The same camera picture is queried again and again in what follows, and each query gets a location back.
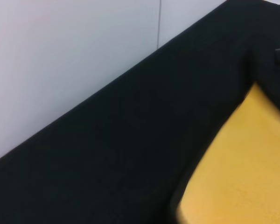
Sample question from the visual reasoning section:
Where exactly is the black tablecloth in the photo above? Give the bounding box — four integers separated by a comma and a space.
0, 0, 280, 224

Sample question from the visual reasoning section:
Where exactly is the yellow and gray towel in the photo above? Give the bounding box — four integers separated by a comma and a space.
171, 81, 280, 224

